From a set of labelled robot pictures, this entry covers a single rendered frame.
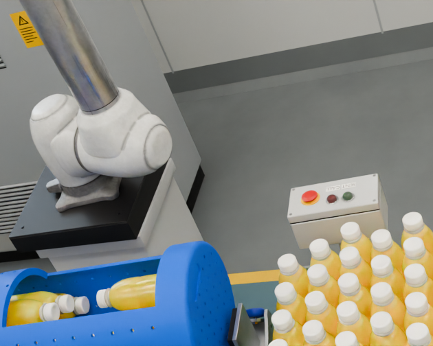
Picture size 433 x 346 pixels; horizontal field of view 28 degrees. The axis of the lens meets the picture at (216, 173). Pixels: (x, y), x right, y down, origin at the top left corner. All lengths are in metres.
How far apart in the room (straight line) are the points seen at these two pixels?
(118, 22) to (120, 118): 1.54
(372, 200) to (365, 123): 2.19
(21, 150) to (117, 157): 1.62
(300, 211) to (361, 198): 0.14
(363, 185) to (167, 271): 0.49
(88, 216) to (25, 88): 1.26
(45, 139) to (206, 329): 0.72
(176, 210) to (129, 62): 1.22
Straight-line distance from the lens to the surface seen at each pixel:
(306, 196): 1.90
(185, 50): 4.63
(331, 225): 1.89
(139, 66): 3.60
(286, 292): 1.70
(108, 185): 2.26
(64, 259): 2.36
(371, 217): 1.87
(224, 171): 4.05
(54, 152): 2.18
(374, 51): 4.43
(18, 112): 3.50
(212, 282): 1.77
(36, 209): 2.37
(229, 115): 4.44
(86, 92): 1.99
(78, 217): 2.25
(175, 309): 1.64
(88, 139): 2.05
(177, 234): 2.42
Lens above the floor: 2.27
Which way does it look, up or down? 34 degrees down
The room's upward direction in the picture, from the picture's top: 24 degrees counter-clockwise
